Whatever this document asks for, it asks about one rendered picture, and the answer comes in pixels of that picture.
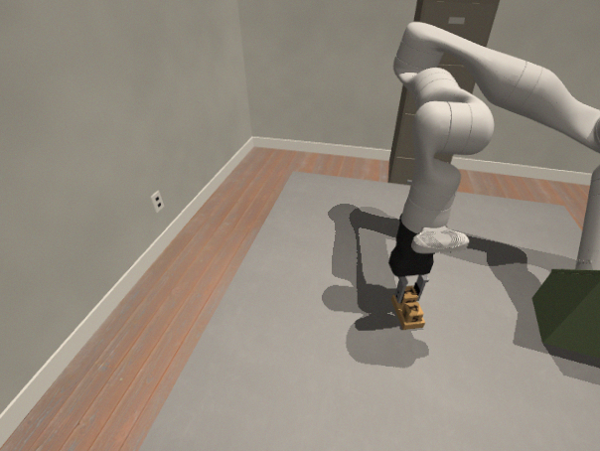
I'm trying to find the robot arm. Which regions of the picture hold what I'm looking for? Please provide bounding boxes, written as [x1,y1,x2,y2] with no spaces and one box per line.
[393,22,600,270]

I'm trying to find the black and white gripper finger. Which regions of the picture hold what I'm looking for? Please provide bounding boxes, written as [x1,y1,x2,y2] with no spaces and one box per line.
[414,274,429,301]
[394,276,408,303]

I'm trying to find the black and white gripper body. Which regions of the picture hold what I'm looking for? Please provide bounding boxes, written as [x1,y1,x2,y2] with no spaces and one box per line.
[388,195,469,277]

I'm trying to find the small wooden tray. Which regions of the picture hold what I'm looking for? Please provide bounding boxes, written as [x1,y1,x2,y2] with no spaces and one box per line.
[391,295,425,330]

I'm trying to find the wooden number cube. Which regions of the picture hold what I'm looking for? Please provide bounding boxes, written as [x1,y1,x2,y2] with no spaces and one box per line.
[401,302,424,323]
[400,286,418,307]

